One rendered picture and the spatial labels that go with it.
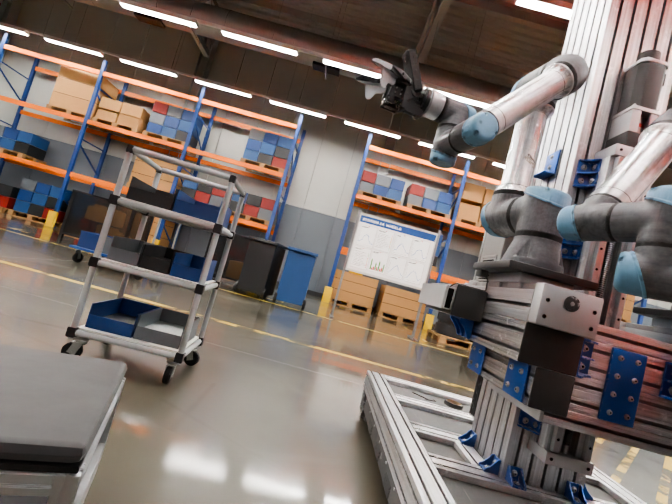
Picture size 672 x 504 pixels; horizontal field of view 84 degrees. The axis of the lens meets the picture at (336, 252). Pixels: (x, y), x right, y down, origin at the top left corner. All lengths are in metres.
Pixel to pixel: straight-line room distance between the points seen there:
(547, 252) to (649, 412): 0.46
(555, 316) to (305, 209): 10.45
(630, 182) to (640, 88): 0.56
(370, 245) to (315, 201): 5.00
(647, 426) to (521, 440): 0.32
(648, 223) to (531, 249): 0.32
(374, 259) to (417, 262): 0.75
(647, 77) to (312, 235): 10.06
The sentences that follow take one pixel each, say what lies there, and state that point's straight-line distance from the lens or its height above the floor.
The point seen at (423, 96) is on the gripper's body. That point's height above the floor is 1.22.
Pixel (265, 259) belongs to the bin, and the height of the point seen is 0.65.
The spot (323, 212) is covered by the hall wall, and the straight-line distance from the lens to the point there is 11.15.
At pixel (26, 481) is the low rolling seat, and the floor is 0.29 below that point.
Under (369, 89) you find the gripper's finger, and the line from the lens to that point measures 1.18.
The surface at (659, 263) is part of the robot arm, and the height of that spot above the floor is 0.83.
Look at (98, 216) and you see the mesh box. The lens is 8.47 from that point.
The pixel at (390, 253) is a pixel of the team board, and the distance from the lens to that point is 6.51.
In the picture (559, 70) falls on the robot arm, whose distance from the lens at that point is 1.25.
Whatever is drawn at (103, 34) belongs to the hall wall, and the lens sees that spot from 14.85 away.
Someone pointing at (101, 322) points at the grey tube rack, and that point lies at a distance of 2.02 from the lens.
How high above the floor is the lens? 0.66
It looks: 4 degrees up
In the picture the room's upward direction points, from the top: 15 degrees clockwise
